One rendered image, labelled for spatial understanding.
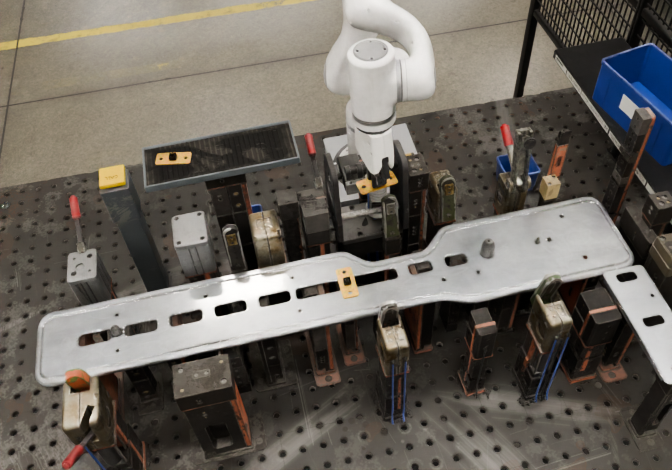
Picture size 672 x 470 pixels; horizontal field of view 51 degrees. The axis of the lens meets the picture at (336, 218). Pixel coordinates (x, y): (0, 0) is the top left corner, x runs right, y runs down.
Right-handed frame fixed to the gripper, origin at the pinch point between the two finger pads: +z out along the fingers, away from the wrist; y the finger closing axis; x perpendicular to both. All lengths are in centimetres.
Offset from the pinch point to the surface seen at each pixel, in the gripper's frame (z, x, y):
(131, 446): 44, -68, 15
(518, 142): 9.1, 36.7, -3.7
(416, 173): 16.1, 14.2, -10.5
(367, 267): 27.5, -4.3, 2.5
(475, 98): 130, 109, -142
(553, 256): 28.6, 37.0, 16.4
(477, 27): 131, 139, -195
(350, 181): 11.8, -2.3, -11.0
